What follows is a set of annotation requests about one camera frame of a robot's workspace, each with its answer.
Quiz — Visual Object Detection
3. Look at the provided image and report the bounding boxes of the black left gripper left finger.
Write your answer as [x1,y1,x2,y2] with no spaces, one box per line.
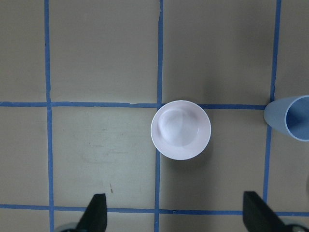
[56,193,108,232]

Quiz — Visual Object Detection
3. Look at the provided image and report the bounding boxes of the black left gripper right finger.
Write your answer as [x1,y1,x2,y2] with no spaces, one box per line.
[242,191,299,232]

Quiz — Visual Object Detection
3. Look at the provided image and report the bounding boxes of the darker blue cup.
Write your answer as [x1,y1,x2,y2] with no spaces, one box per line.
[264,95,309,142]

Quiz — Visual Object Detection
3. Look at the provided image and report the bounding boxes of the pink bowl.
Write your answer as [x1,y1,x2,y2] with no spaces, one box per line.
[150,100,211,160]

